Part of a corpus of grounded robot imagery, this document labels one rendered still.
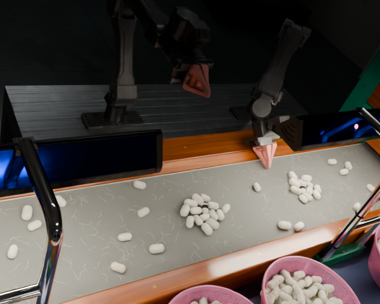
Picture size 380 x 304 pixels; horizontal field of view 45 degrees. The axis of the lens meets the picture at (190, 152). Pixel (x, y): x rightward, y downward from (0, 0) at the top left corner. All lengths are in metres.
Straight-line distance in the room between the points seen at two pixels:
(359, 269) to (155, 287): 0.69
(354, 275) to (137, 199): 0.67
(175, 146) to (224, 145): 0.18
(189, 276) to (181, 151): 0.43
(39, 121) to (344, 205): 0.99
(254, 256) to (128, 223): 0.32
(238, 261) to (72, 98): 0.80
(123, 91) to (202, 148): 0.29
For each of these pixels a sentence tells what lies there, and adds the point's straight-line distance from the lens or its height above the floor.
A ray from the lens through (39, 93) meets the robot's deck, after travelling 1.60.
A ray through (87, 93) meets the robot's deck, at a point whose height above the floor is 0.67.
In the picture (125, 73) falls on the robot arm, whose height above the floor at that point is 0.86.
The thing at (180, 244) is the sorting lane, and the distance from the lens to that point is 1.16.
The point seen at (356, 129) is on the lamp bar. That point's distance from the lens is 1.22.
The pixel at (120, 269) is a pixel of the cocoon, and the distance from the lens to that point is 1.05.
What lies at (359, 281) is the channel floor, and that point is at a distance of 1.46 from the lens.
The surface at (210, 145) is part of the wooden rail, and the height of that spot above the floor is 0.77.
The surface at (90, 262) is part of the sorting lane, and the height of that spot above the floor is 0.74.
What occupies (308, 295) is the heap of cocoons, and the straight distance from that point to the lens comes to 1.23.
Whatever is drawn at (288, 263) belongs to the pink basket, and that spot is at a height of 0.75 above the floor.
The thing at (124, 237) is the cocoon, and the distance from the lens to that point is 1.10.
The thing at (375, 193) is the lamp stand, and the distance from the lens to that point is 1.22.
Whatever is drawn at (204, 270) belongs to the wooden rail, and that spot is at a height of 0.76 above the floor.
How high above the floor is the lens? 1.60
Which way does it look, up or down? 38 degrees down
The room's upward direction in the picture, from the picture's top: 23 degrees clockwise
